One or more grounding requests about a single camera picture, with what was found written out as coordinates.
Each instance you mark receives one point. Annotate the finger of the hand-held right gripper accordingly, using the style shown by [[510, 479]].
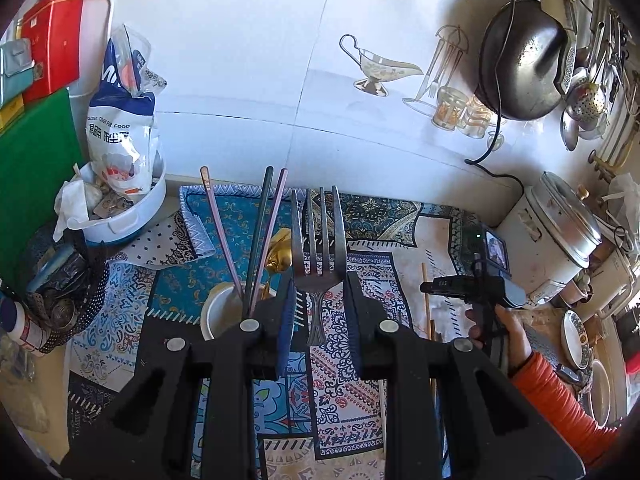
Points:
[[445, 286]]

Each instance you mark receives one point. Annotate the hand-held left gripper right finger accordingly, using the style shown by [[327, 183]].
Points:
[[352, 330]]

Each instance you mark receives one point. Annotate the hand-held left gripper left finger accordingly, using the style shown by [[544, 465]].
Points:
[[286, 325]]

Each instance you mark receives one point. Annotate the wooden chopstick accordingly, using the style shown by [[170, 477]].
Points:
[[383, 420], [428, 300]]

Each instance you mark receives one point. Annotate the white ceramic cup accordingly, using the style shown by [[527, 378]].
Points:
[[220, 310]]

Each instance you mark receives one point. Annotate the gold spoon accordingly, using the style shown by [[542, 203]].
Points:
[[279, 255]]

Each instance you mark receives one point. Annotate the metal fork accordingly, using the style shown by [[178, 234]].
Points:
[[317, 260]]

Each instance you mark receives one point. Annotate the dark green chopstick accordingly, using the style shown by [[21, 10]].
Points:
[[257, 240]]

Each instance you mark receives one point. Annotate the person's right forearm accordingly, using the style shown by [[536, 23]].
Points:
[[555, 400]]

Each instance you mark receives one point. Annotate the person's right hand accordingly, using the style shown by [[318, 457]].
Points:
[[517, 345]]

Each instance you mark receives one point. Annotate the white rice cooker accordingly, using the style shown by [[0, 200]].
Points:
[[545, 240]]

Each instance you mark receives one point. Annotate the patterned blue table mat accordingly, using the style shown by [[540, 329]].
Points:
[[340, 400]]

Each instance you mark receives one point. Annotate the small patterned bowl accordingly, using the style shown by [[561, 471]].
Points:
[[575, 340]]

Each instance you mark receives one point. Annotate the clear plastic bag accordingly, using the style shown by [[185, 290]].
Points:
[[625, 205]]

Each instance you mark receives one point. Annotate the white plate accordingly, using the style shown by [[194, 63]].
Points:
[[600, 392]]

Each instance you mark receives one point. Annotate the metal ladle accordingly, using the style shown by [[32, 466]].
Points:
[[570, 132]]

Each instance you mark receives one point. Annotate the brass faucet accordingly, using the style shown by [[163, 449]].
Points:
[[612, 155]]

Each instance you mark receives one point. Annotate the white round tub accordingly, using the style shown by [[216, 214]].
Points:
[[130, 215]]

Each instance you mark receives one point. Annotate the metal skimmer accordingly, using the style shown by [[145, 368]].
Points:
[[586, 105]]

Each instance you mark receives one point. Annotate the dark polka dot cloth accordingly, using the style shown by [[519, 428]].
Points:
[[85, 305]]

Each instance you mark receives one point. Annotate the black wok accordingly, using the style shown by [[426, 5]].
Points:
[[520, 65]]

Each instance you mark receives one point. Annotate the white blue food bag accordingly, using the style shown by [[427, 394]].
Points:
[[122, 130]]

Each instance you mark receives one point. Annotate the hanging metal kitchen tools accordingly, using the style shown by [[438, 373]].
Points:
[[610, 45]]

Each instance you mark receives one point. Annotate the white bottle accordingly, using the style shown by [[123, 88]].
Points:
[[22, 330]]

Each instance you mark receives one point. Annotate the green box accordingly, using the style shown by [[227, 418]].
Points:
[[35, 175]]

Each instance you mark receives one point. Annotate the yellow flat box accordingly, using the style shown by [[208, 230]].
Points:
[[11, 112]]

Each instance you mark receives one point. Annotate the red tin box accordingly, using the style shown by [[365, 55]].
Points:
[[55, 40]]

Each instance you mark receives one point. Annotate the teal tissue box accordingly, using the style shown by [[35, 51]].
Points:
[[15, 72]]

